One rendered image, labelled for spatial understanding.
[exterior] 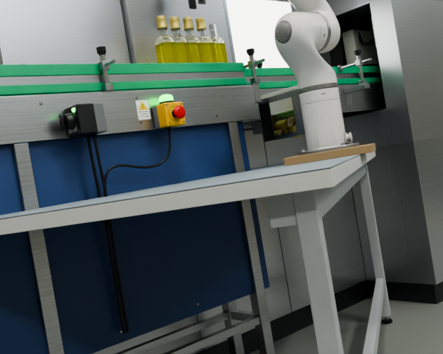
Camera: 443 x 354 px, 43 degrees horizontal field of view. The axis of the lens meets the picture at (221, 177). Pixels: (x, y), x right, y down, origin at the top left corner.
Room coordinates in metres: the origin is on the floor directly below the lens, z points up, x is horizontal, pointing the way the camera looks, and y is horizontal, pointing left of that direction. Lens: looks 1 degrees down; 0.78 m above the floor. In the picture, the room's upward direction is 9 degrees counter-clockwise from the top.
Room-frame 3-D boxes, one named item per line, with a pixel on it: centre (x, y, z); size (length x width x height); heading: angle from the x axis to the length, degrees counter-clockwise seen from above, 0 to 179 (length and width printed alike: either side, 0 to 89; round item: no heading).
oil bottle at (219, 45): (2.13, -0.06, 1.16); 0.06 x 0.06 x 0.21; 40
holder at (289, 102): (2.07, -0.29, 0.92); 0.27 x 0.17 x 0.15; 40
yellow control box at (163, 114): (1.72, 0.13, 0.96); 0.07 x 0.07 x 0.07; 40
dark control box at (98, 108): (1.54, 0.34, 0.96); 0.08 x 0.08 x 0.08; 40
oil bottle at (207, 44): (2.09, -0.02, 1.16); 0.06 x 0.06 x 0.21; 40
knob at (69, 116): (1.50, 0.38, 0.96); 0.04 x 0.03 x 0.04; 40
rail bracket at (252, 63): (2.05, -0.16, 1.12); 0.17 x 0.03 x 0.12; 40
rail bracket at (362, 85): (2.46, -0.65, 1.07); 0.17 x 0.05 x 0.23; 40
